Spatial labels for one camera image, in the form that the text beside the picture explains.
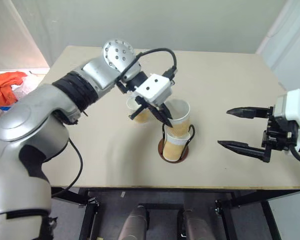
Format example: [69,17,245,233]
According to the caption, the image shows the white plastic bag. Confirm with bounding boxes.
[11,69,50,103]

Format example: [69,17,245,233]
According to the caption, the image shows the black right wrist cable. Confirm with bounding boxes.
[288,146,300,166]

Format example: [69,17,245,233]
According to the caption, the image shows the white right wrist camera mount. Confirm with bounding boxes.
[274,88,300,152]

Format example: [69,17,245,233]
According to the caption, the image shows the black wire cup holder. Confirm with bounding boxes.
[158,123,196,165]

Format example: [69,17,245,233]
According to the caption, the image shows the dark grey rounded cylinder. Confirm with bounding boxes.
[182,209,213,240]
[117,204,151,240]

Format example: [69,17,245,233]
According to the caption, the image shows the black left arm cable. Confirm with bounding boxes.
[51,136,84,200]

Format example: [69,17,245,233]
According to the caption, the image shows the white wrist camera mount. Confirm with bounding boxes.
[133,73,175,106]
[274,88,300,152]

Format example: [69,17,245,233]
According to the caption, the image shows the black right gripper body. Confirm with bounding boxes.
[261,115,300,153]

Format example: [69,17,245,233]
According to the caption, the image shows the black metal table frame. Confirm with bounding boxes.
[51,186,300,240]

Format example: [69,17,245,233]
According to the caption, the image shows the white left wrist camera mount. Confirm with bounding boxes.
[133,73,175,106]

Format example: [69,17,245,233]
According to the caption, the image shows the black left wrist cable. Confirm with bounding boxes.
[133,47,178,81]

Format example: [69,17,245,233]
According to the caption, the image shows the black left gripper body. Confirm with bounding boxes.
[128,95,170,121]

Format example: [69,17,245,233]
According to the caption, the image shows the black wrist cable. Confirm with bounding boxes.
[133,47,178,81]
[288,146,300,166]

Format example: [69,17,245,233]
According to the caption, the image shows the brown white paper cup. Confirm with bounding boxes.
[163,126,191,163]
[164,98,192,139]
[126,96,151,124]

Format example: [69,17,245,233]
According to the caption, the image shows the orange cloth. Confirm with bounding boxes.
[0,71,28,108]

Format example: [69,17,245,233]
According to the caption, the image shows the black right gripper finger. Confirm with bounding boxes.
[226,106,275,120]
[217,139,273,164]

